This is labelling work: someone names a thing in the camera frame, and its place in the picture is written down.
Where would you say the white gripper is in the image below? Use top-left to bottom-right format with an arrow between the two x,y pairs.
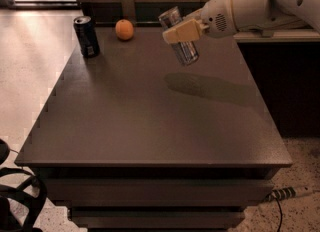
162,0 -> 236,44

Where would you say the silver redbull can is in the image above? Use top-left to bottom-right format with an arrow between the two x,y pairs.
158,6 -> 199,66

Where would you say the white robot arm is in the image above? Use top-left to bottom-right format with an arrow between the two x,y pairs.
163,0 -> 320,44

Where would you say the dark soda can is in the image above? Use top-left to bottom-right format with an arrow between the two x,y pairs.
73,16 -> 100,58

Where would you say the orange fruit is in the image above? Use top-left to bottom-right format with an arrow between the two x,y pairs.
115,19 -> 134,41

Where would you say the dark drawer cabinet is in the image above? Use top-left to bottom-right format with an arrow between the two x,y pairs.
16,28 -> 292,232

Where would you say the striped power strip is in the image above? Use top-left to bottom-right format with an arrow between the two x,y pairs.
264,186 -> 313,202

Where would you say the black chair base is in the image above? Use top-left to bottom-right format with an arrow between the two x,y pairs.
0,138 -> 48,232

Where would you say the left metal wall bracket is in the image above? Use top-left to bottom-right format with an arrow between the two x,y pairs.
121,0 -> 136,25

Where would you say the black power cable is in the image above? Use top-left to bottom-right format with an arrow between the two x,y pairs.
270,197 -> 284,232

